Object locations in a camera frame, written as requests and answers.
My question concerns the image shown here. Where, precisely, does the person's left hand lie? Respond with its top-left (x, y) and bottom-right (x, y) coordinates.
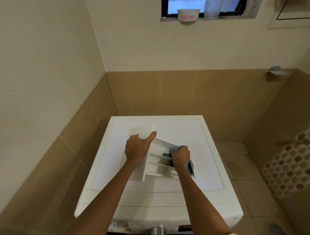
top-left (124, 131), bottom-right (157, 167)

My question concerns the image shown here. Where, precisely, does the person's right hand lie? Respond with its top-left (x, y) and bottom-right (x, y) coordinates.
top-left (171, 145), bottom-right (191, 169)

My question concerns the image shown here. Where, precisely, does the white detergent drawer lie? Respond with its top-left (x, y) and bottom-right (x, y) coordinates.
top-left (121, 123), bottom-right (184, 182)

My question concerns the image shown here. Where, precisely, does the blue cleaning cloth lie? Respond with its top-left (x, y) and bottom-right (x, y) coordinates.
top-left (163, 145), bottom-right (196, 179)

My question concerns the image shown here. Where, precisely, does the person's left forearm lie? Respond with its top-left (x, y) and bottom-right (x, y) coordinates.
top-left (63, 160), bottom-right (140, 235)

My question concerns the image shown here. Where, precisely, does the person's right forearm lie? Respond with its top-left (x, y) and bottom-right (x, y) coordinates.
top-left (174, 165), bottom-right (238, 235)

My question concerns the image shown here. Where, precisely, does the white washing machine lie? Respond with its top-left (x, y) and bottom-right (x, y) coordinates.
top-left (74, 115), bottom-right (244, 235)

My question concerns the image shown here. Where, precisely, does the silver washing machine knob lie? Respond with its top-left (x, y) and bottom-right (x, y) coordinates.
top-left (151, 225), bottom-right (167, 235)

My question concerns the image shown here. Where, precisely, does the white bowl with red print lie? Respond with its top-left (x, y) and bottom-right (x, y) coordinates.
top-left (177, 9), bottom-right (201, 22)

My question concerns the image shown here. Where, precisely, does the black framed window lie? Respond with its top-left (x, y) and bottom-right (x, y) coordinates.
top-left (161, 0), bottom-right (248, 18)

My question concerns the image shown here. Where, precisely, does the white perforated laundry basket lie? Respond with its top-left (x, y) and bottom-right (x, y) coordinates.
top-left (260, 128), bottom-right (310, 199)

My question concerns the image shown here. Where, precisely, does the white curtain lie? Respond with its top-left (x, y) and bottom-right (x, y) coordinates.
top-left (204, 0), bottom-right (224, 20)

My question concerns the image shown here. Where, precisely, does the metal floor drain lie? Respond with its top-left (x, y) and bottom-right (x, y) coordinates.
top-left (268, 223), bottom-right (287, 235)

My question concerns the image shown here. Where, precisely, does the metal wall bracket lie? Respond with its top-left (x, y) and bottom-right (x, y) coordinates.
top-left (268, 65), bottom-right (290, 76)

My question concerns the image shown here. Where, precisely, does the wall access panel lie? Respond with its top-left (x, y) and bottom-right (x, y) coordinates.
top-left (268, 0), bottom-right (310, 30)

